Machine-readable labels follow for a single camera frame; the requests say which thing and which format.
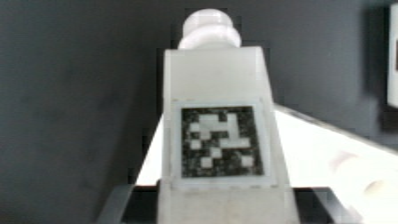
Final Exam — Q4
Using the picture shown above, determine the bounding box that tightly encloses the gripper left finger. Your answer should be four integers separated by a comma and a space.
96, 184, 135, 224

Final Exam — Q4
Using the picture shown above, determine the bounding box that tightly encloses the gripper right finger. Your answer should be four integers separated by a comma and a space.
312, 187, 360, 224

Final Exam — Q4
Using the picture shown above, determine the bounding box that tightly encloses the white table leg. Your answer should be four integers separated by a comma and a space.
156, 9, 300, 224

